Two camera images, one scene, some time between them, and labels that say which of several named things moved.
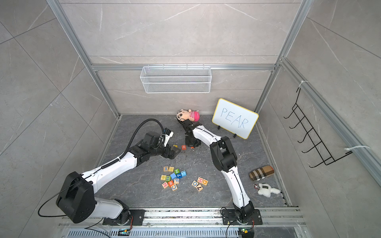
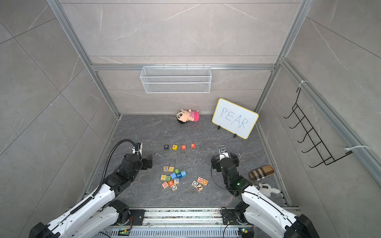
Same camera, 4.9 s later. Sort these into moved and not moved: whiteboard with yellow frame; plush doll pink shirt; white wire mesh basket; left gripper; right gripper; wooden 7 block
Moved: left gripper; right gripper
Not moved: wooden 7 block; plush doll pink shirt; whiteboard with yellow frame; white wire mesh basket
